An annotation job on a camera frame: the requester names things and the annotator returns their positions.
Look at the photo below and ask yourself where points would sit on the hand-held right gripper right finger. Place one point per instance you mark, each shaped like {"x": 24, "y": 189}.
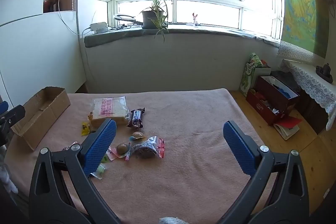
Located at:
{"x": 237, "y": 145}

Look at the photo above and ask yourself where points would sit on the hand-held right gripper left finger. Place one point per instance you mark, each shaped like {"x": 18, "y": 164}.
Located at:
{"x": 101, "y": 145}

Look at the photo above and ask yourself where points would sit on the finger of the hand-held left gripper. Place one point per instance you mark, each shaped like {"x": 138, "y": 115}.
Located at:
{"x": 14, "y": 112}

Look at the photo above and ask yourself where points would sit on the pink candy packet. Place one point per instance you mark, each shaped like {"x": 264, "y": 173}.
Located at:
{"x": 111, "y": 154}

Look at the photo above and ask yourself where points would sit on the green snack packet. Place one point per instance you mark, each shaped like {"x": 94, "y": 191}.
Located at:
{"x": 105, "y": 159}

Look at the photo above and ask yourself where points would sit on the brown red candy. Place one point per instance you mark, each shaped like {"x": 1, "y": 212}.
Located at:
{"x": 122, "y": 149}

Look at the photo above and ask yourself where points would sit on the yellow candy packet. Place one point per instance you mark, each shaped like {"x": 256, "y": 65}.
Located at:
{"x": 85, "y": 129}

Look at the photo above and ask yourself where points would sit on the green candy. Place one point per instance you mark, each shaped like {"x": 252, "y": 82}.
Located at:
{"x": 101, "y": 170}

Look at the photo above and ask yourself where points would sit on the cardboard box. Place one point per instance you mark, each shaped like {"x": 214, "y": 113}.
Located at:
{"x": 39, "y": 113}

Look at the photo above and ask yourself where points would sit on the sliced bread packet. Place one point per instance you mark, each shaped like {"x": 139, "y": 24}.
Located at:
{"x": 110, "y": 108}

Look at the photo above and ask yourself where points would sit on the blue yellow candy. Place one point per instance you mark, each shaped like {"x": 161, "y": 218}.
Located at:
{"x": 137, "y": 134}

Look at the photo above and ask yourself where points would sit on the brown chocolate bar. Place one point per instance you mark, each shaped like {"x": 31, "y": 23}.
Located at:
{"x": 136, "y": 119}

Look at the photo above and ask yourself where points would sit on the person's right forearm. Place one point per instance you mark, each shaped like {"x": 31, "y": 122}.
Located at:
{"x": 173, "y": 220}

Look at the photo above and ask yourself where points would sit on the red box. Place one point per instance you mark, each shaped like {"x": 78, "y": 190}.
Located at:
{"x": 262, "y": 108}

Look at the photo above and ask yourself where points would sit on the open book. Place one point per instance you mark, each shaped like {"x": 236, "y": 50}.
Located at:
{"x": 287, "y": 130}

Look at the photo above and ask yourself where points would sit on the white wardrobe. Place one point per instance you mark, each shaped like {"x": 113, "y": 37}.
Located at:
{"x": 39, "y": 56}

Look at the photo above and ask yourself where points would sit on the green paper bag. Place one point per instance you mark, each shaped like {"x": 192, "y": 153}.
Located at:
{"x": 246, "y": 79}

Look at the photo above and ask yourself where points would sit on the dark wooden cabinet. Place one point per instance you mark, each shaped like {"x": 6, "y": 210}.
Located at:
{"x": 312, "y": 113}

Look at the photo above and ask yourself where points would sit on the green snack bag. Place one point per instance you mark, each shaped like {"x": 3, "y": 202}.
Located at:
{"x": 256, "y": 60}

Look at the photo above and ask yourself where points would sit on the white lace cloth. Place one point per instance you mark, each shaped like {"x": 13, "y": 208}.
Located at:
{"x": 309, "y": 79}

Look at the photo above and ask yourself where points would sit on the grey window sill cover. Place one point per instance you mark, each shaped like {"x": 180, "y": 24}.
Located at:
{"x": 118, "y": 36}

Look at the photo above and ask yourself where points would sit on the dark teapot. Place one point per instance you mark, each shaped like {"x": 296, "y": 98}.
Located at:
{"x": 325, "y": 71}

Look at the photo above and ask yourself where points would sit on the white adapter box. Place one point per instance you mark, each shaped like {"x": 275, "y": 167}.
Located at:
{"x": 98, "y": 27}

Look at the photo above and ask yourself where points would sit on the small animal figurine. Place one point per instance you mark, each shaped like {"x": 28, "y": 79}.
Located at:
{"x": 194, "y": 19}

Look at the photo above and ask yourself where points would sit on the potted plant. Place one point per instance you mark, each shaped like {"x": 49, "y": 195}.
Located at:
{"x": 149, "y": 19}

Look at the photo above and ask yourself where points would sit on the wall poster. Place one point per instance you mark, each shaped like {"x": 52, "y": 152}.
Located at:
{"x": 299, "y": 3}

